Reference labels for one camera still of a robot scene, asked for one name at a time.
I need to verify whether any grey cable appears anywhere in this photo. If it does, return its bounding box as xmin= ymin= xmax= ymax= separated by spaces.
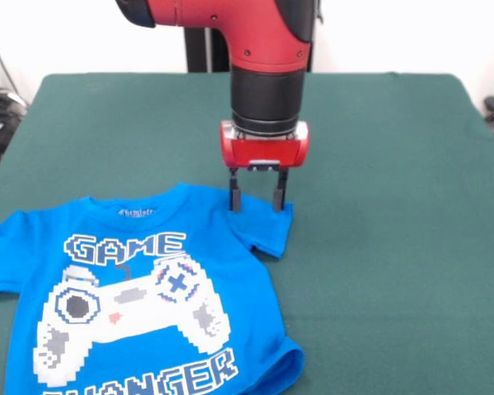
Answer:
xmin=0 ymin=35 xmax=30 ymax=110

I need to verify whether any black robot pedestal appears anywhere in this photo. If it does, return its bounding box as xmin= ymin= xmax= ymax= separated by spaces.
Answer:
xmin=183 ymin=0 xmax=323 ymax=73

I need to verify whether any blue laundry item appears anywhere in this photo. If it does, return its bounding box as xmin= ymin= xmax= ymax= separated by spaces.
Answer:
xmin=0 ymin=183 xmax=305 ymax=395

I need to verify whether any dark green table cloth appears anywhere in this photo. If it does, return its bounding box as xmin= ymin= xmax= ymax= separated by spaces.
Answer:
xmin=0 ymin=72 xmax=494 ymax=395

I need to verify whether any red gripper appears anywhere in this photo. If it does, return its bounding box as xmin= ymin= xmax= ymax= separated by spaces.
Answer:
xmin=219 ymin=119 xmax=310 ymax=214

